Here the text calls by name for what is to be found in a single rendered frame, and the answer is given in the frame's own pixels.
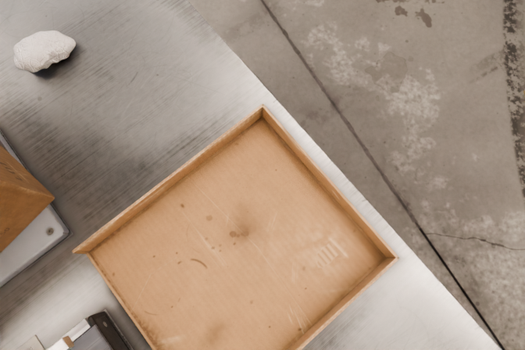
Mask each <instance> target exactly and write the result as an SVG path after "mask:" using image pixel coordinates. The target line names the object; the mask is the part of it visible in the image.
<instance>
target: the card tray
mask: <svg viewBox="0 0 525 350"><path fill-rule="evenodd" d="M72 252H73V253H77V254H86V255H87V257H88V258H89V259H90V260H91V262H92V264H93V265H94V267H95V268H96V270H97V271H98V272H99V274H100V275H101V276H102V278H103V280H104V281H105V282H106V283H107V285H108V286H109V288H110V290H111V291H112V292H113V294H114V295H115V296H116V298H117V299H118V301H119V302H120V304H121V305H122V307H123V308H124V309H125V311H126V312H127V314H128V315H129V317H130V318H131V319H132V321H133V322H134V324H135V325H136V327H137V328H138V329H139V331H140V332H141V334H142V335H143V337H144V338H145V340H146V341H147V342H148V344H149V345H150V346H151V348H152V350H302V349H303V348H304V347H305V346H306V345H307V344H308V343H309V342H310V341H311V340H312V339H313V338H314V337H315V336H316V335H317V334H319V333H320V332H321V331H322V330H323V329H324V328H325V327H326V326H327V325H328V324H329V323H331V322H332V321H333V320H334V319H335V318H336V317H337V316H338V315H339V314H341V313H342V312H343V311H344V310H345V309H346V308H347V307H348V306H349V305H351V304H352V303H353V302H354V301H355V300H356V299H357V298H358V297H359V296H360V295H361V294H362V293H363V292H364V291H365V290H366V289H367V288H368V287H369V286H370V285H372V284H373V283H374V282H375V281H376V280H377V279H378V278H379V277H380V276H381V275H383V274H384V273H385V272H386V271H387V270H388V269H389V268H390V267H391V266H393V265H394V264H395V263H396V262H397V261H398V260H399V259H400V258H399V257H398V255H397V254H396V253H395V252H394V251H393V250H392V248H391V247H390V246H389V245H388V244H387V243H386V241H385V240H384V239H383V238H382V237H381V236H380V235H379V234H378V233H377V232H376V231H375V230H374V228H373V227H372V226H371V225H370V224H369V223H368V221H367V220H366V219H365V218H364V217H363V216H362V214H361V213H360V212H359V211H358V210H357V209H356V208H355V206H354V205H353V204H352V203H351V202H350V201H349V200H348V199H347V198H346V197H345V196H344V194H343V193H342V192H341V191H340V190H339V189H338V187H337V186H336V185H335V184H334V183H333V182H332V181H331V179H330V178H329V177H328V176H327V175H326V174H325V173H324V172H323V171H322V170H321V169H320V168H319V166H318V165H317V164H316V163H315V162H314V161H313V159H312V158H311V157H310V156H309V155H308V154H307V152H306V151H305V150H304V149H303V148H302V147H301V145H300V144H299V143H298V142H297V141H296V140H295V139H294V138H293V137H292V136H291V135H290V134H289V133H288V131H287V130H286V129H285V128H284V127H283V125H282V124H281V123H280V122H279V121H278V120H277V118H276V117H275V116H274V115H273V114H272V113H271V112H270V111H269V110H268V108H267V107H265V106H264V104H261V105H260V106H259V107H258V108H256V109H255V110H253V111H252V112H250V113H249V114H248V115H247V116H246V117H245V118H243V119H242V120H241V121H239V122H238V123H236V124H235V125H234V126H232V128H230V129H229V130H228V131H226V132H225V133H224V134H222V135H221V136H220V137H218V138H217V139H216V140H215V141H214V142H212V143H211V144H210V145H208V146H207V147H206V148H204V149H203V150H201V151H200V152H199V153H198V154H197V155H195V156H194V157H193V158H191V159H190V160H189V161H187V162H186V163H185V164H184V165H183V166H181V167H180V168H179V169H177V170H176V171H174V172H173V173H172V174H170V175H169V176H168V177H167V178H166V179H165V180H163V181H162V182H160V183H159V184H158V185H156V186H155V187H154V188H153V189H152V190H150V191H149V192H148V193H146V194H145V195H143V196H142V197H141V198H139V199H138V200H137V201H136V202H135V203H133V204H132V205H131V206H129V207H128V208H127V209H125V210H124V211H123V212H121V214H119V215H118V216H116V217H115V218H114V219H113V220H111V221H110V222H108V223H107V224H106V225H105V226H104V227H102V228H101V229H100V230H98V231H97V232H96V233H94V234H93V235H91V236H90V237H89V238H88V239H87V240H86V241H84V242H83V243H82V244H80V245H79V246H77V247H76V248H75V249H74V250H73V251H72Z"/></svg>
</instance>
